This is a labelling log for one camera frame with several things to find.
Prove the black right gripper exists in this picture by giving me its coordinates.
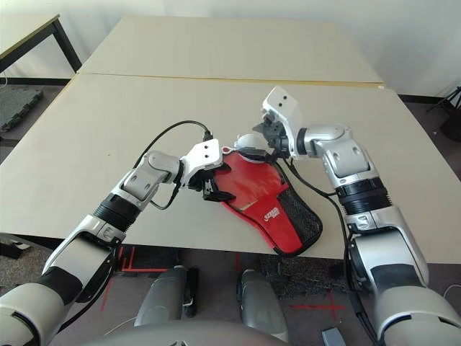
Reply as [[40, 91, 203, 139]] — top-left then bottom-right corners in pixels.
[[238, 113, 292, 164]]

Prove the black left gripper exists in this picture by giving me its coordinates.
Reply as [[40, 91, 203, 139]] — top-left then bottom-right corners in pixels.
[[186, 161, 234, 203]]

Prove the red and black paddle case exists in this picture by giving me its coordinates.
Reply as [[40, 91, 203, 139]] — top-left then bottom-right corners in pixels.
[[212, 143, 324, 258]]

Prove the grey right robot leg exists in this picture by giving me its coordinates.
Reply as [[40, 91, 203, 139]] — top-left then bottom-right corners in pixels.
[[236, 269, 290, 343]]

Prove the grey robot leg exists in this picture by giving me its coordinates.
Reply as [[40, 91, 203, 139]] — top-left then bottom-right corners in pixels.
[[135, 265, 200, 327], [236, 269, 290, 343]]

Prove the grey left robot leg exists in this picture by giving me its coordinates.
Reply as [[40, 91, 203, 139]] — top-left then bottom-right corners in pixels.
[[135, 265, 200, 327]]

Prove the grey robot torso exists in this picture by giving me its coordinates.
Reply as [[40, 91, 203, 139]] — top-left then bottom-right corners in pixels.
[[82, 321, 282, 346]]

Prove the black tripod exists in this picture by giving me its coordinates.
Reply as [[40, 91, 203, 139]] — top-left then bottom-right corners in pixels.
[[426, 84, 461, 142]]

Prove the grey flat floor object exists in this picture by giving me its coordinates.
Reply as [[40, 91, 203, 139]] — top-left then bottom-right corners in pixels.
[[320, 327, 344, 346]]

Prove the black foam floor mat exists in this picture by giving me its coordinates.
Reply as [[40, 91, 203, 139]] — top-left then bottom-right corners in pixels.
[[0, 89, 45, 133]]

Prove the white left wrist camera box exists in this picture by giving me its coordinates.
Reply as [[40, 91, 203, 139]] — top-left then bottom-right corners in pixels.
[[179, 138, 225, 191]]

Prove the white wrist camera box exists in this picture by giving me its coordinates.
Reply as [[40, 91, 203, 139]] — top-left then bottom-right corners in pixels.
[[179, 138, 225, 191], [261, 85, 308, 160]]

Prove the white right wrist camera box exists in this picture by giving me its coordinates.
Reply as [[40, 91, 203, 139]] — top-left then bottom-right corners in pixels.
[[261, 85, 308, 160]]

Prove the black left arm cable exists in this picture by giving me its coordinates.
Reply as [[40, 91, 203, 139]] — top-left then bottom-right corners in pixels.
[[132, 120, 214, 212]]

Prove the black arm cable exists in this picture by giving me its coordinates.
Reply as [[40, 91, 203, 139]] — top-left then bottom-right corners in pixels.
[[132, 120, 214, 212], [280, 158, 380, 346]]

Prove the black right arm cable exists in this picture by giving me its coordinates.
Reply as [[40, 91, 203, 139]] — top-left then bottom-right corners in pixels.
[[280, 158, 380, 346]]

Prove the white floor cable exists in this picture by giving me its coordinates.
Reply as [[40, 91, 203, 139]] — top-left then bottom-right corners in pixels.
[[107, 316, 138, 337]]

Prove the black main table frame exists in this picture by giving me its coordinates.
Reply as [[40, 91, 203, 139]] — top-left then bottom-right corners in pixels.
[[0, 233, 50, 261]]

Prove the side table with black frame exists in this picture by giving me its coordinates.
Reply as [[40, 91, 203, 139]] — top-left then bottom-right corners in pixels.
[[0, 14, 84, 84]]

